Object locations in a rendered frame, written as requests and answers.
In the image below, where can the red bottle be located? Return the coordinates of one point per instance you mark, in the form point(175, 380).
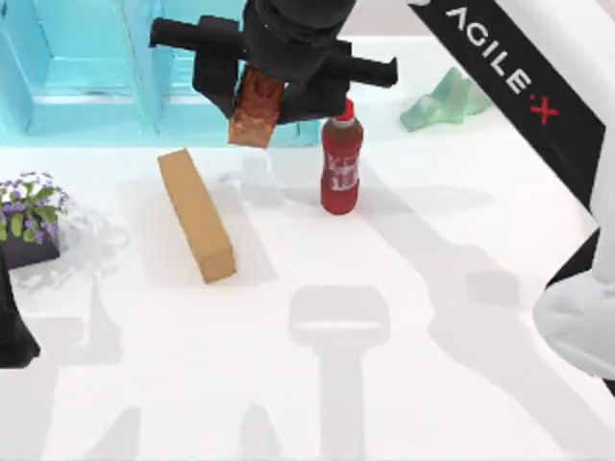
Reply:
point(340, 163)

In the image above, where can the pale green glass ornament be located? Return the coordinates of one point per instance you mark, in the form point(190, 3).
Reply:
point(442, 103)

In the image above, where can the tan cardboard box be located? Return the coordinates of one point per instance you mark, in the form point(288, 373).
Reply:
point(197, 211)

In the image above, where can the light blue rack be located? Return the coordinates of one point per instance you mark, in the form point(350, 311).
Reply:
point(72, 72)

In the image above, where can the purple flower plant pot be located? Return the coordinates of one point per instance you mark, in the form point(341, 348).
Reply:
point(29, 211)

